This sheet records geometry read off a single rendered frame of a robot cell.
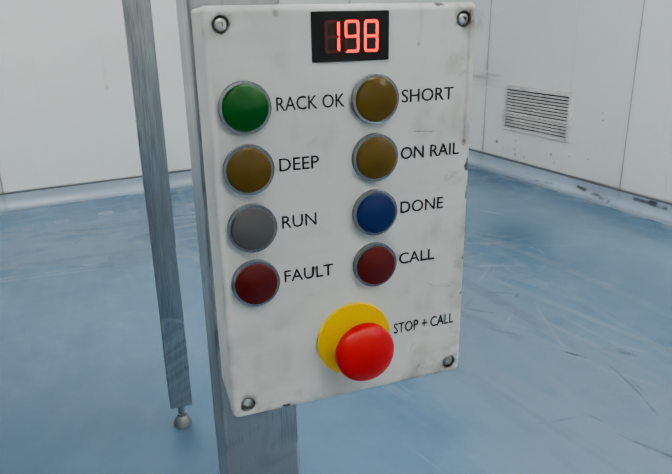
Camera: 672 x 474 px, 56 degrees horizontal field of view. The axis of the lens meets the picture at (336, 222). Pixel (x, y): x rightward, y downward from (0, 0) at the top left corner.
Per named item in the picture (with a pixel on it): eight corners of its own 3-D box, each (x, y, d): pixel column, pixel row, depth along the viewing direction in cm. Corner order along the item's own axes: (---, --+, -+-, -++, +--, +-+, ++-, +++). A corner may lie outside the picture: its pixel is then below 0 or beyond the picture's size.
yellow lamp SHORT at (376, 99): (399, 121, 38) (400, 75, 37) (357, 125, 37) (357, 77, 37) (394, 119, 39) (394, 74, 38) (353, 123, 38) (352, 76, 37)
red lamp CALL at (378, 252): (397, 283, 42) (397, 245, 41) (358, 290, 41) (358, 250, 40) (392, 279, 42) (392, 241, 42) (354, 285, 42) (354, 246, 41)
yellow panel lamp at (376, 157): (399, 178, 39) (399, 135, 39) (358, 183, 39) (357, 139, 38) (393, 176, 40) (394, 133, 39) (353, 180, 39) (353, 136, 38)
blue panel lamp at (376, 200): (398, 232, 41) (398, 191, 40) (358, 238, 40) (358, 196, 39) (392, 229, 41) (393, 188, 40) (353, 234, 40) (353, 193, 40)
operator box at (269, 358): (459, 370, 47) (478, 1, 39) (234, 420, 41) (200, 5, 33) (422, 333, 52) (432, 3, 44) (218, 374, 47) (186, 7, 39)
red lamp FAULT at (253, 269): (280, 303, 39) (278, 262, 38) (237, 310, 38) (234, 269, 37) (277, 298, 40) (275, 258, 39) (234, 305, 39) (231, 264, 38)
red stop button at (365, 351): (398, 379, 41) (399, 325, 40) (341, 392, 40) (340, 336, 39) (371, 347, 45) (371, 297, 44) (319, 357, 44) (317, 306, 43)
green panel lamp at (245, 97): (272, 131, 36) (270, 82, 35) (224, 135, 35) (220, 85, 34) (269, 129, 36) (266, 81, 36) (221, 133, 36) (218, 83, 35)
